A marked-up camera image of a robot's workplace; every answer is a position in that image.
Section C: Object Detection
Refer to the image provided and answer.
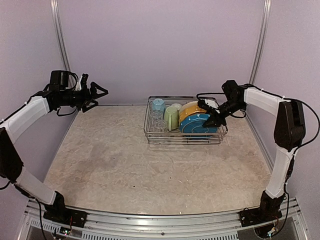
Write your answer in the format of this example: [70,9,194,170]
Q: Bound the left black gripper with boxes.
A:
[60,81,108,112]

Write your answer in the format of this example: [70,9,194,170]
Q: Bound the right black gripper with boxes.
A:
[202,98,245,127]

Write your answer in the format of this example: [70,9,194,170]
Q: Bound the blue dotted plate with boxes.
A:
[179,113,218,140]

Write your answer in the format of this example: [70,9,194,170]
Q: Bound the yellow dotted plate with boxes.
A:
[179,106,207,122]
[179,101,198,113]

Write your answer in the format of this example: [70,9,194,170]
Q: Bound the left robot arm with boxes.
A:
[0,70,109,223]

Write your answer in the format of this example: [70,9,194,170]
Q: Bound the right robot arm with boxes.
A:
[196,80,306,222]

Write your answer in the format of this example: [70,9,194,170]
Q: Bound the green mug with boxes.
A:
[164,106,179,132]

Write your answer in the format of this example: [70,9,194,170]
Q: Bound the clear glass near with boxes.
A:
[153,120,167,133]

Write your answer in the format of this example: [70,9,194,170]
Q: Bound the light blue faceted cup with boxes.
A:
[151,98,166,112]

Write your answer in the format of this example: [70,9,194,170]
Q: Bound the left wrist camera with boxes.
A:
[74,73,89,91]

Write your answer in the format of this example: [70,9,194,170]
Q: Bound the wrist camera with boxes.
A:
[74,73,89,91]
[197,98,219,111]

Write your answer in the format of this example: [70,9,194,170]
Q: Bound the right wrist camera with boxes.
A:
[197,98,219,111]

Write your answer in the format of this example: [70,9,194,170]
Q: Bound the metal wire dish rack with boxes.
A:
[143,96,228,145]

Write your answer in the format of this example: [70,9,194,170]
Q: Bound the left corner aluminium post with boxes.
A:
[50,0,71,71]

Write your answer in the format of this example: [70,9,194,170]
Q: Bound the corner aluminium post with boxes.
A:
[50,0,71,71]
[249,0,272,85]

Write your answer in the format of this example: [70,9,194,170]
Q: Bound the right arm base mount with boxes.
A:
[238,207,283,227]

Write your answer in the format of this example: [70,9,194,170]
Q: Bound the aluminium front rail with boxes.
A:
[16,198,311,240]

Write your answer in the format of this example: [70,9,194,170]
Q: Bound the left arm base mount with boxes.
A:
[43,208,88,228]

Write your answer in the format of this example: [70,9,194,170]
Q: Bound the right corner aluminium post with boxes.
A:
[249,0,272,85]

